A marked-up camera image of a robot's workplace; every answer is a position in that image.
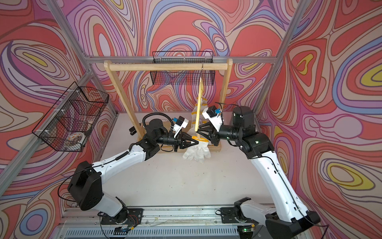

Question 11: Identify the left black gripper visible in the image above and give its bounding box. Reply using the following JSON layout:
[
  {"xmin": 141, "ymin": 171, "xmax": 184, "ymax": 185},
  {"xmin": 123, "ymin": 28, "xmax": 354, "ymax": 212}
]
[{"xmin": 154, "ymin": 132, "xmax": 197, "ymax": 154}]

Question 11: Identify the white glove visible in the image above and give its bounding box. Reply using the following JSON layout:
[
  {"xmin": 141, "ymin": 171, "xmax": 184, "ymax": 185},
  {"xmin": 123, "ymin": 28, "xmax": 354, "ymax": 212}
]
[
  {"xmin": 192, "ymin": 110, "xmax": 209, "ymax": 127},
  {"xmin": 182, "ymin": 136, "xmax": 211, "ymax": 163},
  {"xmin": 194, "ymin": 98, "xmax": 208, "ymax": 112}
]

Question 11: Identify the yellow curved clip hanger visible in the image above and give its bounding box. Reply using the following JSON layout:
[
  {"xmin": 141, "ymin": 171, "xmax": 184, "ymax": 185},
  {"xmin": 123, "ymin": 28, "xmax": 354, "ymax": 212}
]
[{"xmin": 195, "ymin": 64, "xmax": 204, "ymax": 132}]

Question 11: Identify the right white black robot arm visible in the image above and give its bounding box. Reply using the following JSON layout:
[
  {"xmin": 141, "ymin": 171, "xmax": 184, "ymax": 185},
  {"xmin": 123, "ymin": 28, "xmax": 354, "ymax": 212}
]
[{"xmin": 197, "ymin": 106, "xmax": 321, "ymax": 239}]

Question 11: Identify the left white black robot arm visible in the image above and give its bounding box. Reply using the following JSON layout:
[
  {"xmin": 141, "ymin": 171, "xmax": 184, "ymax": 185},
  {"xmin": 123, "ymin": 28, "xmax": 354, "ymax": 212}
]
[{"xmin": 68, "ymin": 117, "xmax": 199, "ymax": 224}]

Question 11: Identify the wooden hanging rack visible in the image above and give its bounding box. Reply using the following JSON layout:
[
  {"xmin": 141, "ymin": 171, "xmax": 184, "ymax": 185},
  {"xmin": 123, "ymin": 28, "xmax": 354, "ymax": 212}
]
[{"xmin": 103, "ymin": 58, "xmax": 233, "ymax": 153}]

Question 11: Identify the black object behind rack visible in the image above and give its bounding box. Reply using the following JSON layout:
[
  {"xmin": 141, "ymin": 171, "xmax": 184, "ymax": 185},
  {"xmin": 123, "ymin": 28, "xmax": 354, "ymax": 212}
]
[{"xmin": 129, "ymin": 126, "xmax": 137, "ymax": 135}]

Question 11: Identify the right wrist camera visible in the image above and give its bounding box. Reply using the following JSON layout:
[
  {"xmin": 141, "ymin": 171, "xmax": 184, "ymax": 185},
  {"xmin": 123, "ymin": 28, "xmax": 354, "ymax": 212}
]
[{"xmin": 202, "ymin": 106, "xmax": 223, "ymax": 132}]

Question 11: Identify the back black wire basket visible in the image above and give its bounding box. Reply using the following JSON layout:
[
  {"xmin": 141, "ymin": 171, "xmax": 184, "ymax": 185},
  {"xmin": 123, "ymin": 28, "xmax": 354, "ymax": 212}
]
[{"xmin": 150, "ymin": 50, "xmax": 215, "ymax": 86}]

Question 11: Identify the aluminium front rail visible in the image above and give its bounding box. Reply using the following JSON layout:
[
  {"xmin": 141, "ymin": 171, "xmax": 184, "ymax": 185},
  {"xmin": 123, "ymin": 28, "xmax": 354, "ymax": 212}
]
[{"xmin": 59, "ymin": 204, "xmax": 311, "ymax": 239}]

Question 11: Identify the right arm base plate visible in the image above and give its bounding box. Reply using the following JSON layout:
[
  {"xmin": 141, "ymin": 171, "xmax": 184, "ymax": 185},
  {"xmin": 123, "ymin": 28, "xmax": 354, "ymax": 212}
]
[{"xmin": 215, "ymin": 207, "xmax": 259, "ymax": 225}]

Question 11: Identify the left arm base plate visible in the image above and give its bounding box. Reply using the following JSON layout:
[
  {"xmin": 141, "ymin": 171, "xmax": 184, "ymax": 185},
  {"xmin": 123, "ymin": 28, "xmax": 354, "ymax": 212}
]
[{"xmin": 101, "ymin": 208, "xmax": 144, "ymax": 226}]

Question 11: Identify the side black wire basket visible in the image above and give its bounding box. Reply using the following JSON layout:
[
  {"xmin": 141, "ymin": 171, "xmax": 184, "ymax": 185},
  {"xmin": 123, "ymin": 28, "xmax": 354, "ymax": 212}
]
[{"xmin": 32, "ymin": 82, "xmax": 109, "ymax": 152}]

